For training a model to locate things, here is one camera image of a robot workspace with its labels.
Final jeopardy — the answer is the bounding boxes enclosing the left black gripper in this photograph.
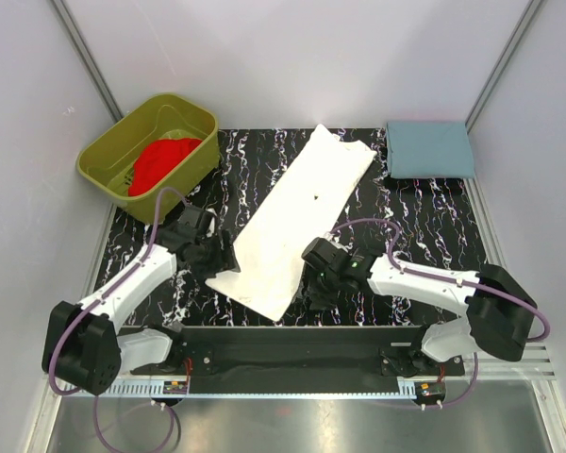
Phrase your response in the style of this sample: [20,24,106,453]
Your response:
[191,229,240,279]

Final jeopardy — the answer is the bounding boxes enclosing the white printed t shirt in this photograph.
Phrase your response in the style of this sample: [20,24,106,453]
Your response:
[206,125,376,321]

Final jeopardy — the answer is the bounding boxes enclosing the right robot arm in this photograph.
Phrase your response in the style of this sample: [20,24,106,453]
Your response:
[296,237,537,375]

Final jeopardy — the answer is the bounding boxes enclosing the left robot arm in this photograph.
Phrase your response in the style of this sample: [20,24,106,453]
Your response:
[42,206,240,395]

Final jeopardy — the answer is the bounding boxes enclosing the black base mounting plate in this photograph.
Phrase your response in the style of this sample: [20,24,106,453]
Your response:
[135,327,464,378]

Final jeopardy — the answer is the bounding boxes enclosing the black marble pattern mat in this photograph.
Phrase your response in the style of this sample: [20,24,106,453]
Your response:
[126,128,487,327]

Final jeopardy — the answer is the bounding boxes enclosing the red t shirt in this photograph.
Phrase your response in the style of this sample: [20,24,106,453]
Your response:
[127,138,202,196]

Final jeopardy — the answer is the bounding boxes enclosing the folded blue t shirt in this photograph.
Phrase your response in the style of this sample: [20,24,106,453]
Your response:
[386,121,475,179]

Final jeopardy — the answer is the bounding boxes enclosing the olive green plastic basket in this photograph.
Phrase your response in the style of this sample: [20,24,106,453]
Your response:
[76,93,220,224]

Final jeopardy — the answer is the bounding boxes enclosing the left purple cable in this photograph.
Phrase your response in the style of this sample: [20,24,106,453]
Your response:
[47,186,188,453]

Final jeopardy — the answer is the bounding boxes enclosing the purple cable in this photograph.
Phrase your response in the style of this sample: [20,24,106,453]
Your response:
[47,186,188,453]
[327,218,551,410]

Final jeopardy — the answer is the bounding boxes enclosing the slotted grey cable duct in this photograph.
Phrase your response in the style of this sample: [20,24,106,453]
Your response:
[104,377,416,399]

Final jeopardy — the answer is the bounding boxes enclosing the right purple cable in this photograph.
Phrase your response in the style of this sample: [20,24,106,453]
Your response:
[327,218,551,410]

